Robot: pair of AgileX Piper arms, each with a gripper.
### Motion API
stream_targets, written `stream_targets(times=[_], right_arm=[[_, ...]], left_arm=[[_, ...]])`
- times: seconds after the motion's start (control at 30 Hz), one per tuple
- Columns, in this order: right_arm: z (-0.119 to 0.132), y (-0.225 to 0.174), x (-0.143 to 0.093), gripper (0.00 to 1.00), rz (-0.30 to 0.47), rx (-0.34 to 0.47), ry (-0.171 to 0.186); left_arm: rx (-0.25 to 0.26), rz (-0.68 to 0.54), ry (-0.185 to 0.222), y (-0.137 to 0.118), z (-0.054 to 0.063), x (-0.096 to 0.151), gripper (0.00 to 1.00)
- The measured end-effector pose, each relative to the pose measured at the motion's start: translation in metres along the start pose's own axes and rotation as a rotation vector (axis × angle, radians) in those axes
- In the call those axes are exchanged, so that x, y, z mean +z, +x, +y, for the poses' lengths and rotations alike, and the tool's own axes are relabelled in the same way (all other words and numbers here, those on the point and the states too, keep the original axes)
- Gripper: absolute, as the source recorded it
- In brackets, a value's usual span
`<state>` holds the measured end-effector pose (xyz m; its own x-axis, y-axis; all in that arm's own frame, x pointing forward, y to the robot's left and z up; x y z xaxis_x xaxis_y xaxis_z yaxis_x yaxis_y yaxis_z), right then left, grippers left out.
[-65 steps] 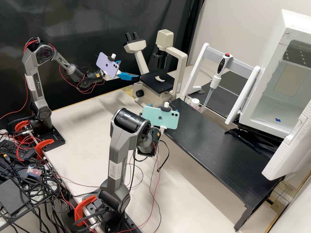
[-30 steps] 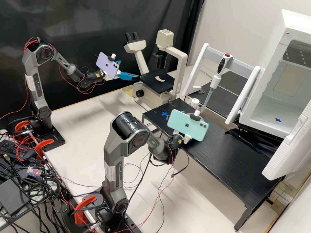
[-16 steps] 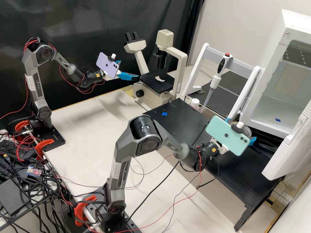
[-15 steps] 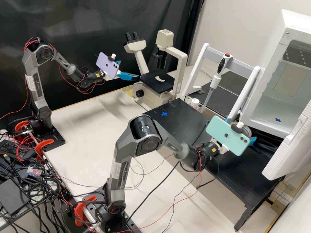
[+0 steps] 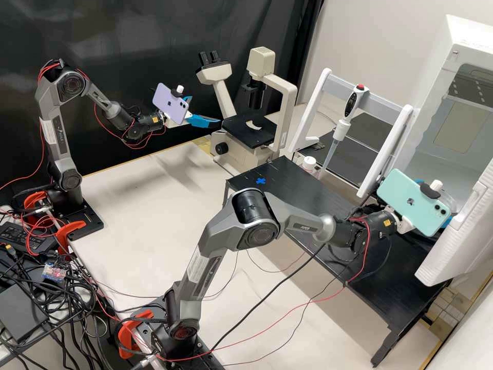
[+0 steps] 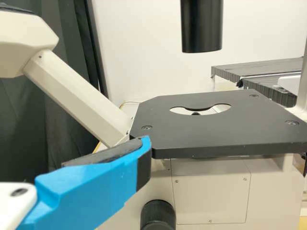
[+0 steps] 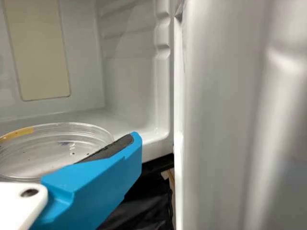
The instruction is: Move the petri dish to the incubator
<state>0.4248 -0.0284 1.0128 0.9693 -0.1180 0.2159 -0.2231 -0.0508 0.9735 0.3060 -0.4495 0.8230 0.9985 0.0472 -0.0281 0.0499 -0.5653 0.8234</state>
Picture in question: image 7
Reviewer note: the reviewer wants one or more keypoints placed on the white incubator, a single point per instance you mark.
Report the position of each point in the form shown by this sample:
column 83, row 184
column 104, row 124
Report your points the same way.
column 120, row 72

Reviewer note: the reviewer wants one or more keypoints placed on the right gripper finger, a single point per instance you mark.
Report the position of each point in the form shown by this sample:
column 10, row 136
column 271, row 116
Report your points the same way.
column 96, row 182

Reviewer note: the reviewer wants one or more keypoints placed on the petri dish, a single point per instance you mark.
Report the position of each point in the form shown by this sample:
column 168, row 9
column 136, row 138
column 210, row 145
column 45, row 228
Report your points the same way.
column 48, row 148

